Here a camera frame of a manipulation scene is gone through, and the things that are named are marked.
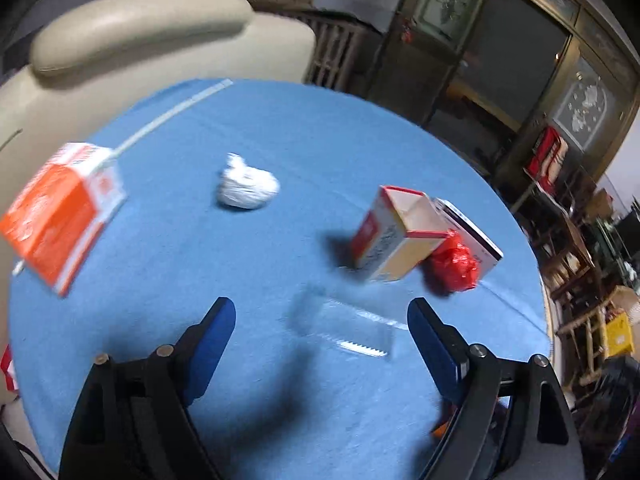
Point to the white paper ball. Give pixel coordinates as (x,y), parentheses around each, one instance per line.
(247,190)

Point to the red door ornament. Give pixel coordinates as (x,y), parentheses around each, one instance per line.
(406,32)

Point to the metal frame chair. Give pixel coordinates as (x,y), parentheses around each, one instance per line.
(575,180)

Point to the round table with blue cloth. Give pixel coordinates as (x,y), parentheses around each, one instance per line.
(250,260)

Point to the clear plastic wrapper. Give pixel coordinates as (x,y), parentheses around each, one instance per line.
(350,330)

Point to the thin white stick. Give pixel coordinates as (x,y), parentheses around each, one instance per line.
(165,116)

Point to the brown door with arched glass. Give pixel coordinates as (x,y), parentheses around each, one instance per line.
(440,35)

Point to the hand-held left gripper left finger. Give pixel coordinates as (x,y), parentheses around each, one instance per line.
(215,345)

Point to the tall red-rimmed box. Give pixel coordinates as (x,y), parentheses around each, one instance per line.
(387,250)

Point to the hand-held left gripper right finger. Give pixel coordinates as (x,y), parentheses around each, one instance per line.
(435,350)

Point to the beige leather sofa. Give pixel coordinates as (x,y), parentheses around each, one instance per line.
(150,35)

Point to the wooden glass-door cabinet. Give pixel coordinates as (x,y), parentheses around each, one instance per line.
(585,105)

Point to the orange and white box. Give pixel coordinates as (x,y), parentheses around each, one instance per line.
(50,225)

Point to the wooden slatted railing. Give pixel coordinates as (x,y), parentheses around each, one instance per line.
(335,45)

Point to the yellow box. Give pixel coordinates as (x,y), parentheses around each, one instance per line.
(620,335)

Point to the red packet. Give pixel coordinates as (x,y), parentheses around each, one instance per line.
(7,370)

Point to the red plastic bag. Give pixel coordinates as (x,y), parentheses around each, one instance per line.
(455,265)

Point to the white and purple box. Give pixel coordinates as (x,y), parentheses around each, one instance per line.
(475,240)

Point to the bamboo chair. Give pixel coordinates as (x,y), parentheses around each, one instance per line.
(590,330)

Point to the red cloth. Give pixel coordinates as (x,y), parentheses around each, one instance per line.
(547,152)

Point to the brown wooden stool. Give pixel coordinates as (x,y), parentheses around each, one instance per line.
(570,255)

